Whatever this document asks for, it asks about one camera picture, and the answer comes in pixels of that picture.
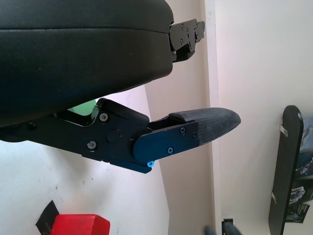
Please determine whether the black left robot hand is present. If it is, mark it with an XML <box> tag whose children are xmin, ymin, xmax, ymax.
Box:
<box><xmin>0</xmin><ymin>0</ymin><xmax>242</xmax><ymax>175</ymax></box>

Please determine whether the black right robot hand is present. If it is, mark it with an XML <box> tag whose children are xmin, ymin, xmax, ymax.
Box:
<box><xmin>204</xmin><ymin>225</ymin><xmax>222</xmax><ymax>235</ymax></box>

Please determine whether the green wooden block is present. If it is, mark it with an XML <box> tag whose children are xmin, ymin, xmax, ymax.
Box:
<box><xmin>66</xmin><ymin>99</ymin><xmax>97</xmax><ymax>117</ymax></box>

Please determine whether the red wooden block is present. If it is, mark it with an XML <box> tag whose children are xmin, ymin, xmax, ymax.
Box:
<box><xmin>53</xmin><ymin>214</ymin><xmax>111</xmax><ymax>235</ymax></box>

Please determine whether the black oblong board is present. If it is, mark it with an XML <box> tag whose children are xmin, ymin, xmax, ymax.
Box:
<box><xmin>268</xmin><ymin>105</ymin><xmax>304</xmax><ymax>235</ymax></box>

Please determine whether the printed dark cardboard box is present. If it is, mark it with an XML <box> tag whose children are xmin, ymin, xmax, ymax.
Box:
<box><xmin>285</xmin><ymin>122</ymin><xmax>313</xmax><ymax>224</ymax></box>

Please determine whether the black tape strip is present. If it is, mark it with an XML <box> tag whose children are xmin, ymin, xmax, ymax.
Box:
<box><xmin>35</xmin><ymin>200</ymin><xmax>61</xmax><ymax>233</ymax></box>

